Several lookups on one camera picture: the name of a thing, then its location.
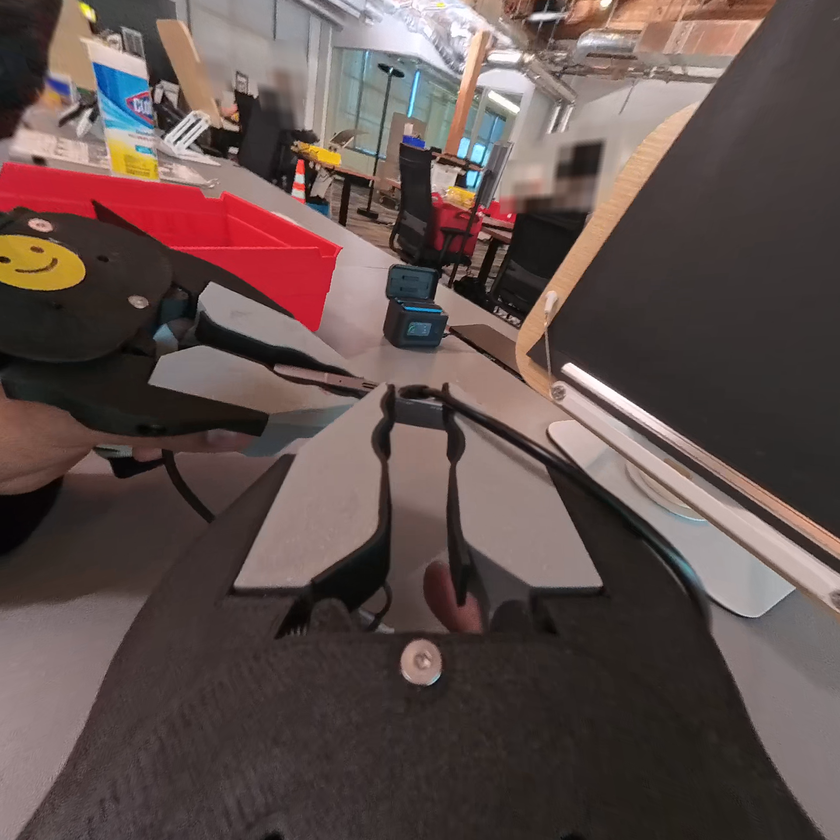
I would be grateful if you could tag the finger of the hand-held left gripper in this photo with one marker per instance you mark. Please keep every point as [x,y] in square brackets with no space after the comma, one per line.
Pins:
[250,322]
[223,381]

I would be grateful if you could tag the orange traffic cone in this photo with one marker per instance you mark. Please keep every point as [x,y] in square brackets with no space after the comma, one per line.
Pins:
[299,181]

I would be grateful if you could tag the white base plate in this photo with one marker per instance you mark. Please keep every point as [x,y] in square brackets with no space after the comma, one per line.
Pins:
[735,578]

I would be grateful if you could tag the person's right hand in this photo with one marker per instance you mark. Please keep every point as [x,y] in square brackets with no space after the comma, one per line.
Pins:
[453,597]

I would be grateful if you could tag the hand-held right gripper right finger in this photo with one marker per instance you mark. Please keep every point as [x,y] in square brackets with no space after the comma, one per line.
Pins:
[519,532]

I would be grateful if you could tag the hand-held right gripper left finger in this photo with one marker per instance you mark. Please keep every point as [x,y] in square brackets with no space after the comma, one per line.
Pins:
[309,525]

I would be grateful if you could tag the person's left hand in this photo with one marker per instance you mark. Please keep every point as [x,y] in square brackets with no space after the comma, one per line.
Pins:
[40,453]

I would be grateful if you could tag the black office chair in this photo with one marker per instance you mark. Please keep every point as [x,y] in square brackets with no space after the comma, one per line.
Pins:
[538,263]
[420,197]

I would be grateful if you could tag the black flat panel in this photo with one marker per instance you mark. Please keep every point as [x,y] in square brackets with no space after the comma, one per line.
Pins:
[492,344]

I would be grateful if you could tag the red plastic bin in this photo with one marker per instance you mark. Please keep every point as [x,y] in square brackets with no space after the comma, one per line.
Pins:
[263,250]

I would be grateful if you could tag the black floor lamp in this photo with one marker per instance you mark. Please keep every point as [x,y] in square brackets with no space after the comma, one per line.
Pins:
[381,131]

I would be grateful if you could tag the white wipes canister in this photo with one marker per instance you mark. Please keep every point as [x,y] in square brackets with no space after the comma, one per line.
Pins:
[125,112]

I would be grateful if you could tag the black monitor screen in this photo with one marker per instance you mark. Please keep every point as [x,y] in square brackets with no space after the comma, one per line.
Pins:
[735,236]

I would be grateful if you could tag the blue and black device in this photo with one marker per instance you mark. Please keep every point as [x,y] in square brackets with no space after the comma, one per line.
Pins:
[416,315]

